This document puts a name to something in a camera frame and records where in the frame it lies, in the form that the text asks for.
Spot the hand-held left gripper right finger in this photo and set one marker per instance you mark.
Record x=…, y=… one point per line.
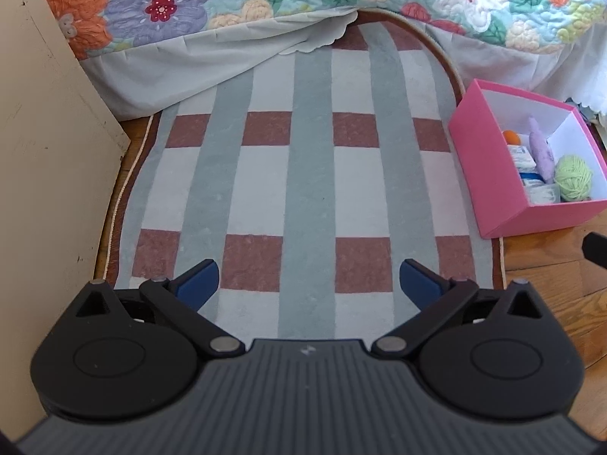
x=422, y=284

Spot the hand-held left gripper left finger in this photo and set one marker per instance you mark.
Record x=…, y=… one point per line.
x=197, y=284

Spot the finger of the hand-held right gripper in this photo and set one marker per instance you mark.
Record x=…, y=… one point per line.
x=596, y=249

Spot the green yarn ball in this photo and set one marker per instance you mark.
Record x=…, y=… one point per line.
x=574, y=177

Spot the clear box of floss picks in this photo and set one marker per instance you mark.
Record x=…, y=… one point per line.
x=543, y=194

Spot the purple plush toy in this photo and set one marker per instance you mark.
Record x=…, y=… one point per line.
x=540, y=151

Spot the white tissue packet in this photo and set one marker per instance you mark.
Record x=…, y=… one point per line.
x=521, y=157

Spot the pink cardboard box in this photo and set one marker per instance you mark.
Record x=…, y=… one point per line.
x=483, y=161

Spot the orange makeup sponge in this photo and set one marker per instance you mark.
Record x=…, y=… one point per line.
x=511, y=137

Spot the checked rug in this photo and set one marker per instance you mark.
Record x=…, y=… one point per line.
x=308, y=175

